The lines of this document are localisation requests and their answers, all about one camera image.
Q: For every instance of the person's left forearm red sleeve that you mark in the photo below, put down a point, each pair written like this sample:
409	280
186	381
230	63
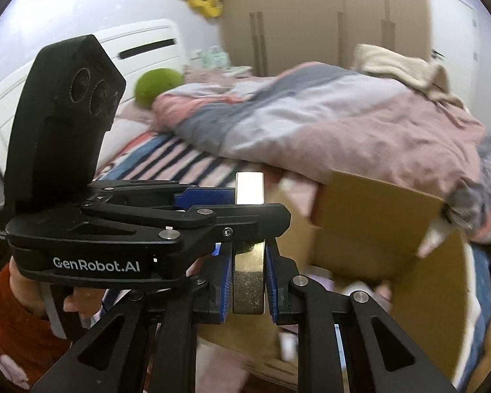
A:
8	327

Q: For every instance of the beige wooden wardrobe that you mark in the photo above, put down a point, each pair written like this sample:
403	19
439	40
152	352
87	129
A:
302	20

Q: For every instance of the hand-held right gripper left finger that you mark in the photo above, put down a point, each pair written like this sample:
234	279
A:
225	290

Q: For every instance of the pink grey quilt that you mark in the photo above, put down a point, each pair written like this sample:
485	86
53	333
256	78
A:
331	123

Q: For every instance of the white bed headboard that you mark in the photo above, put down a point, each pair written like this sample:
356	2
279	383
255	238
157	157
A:
155	32

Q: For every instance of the green round pillow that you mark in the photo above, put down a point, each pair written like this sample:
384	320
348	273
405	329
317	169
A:
157	84

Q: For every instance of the person's left hand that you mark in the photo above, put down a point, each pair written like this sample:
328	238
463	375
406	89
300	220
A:
24	294

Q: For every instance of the slim gold box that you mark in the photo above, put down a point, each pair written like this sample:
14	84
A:
248	286

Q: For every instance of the cream fleece blanket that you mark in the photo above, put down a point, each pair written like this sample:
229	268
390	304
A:
392	63

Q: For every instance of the brown cardboard box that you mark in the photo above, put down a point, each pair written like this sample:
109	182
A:
392	229

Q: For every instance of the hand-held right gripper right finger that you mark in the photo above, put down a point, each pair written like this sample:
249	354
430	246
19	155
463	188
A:
274	290

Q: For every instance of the white door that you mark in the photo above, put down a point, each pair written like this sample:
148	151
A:
450	37

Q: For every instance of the mint green bag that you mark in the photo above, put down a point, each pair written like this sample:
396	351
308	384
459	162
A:
212	57

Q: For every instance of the pink bed sheet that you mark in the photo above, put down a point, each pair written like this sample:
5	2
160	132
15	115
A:
122	135

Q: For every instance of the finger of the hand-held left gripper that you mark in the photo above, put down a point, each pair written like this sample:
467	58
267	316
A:
249	219
204	196

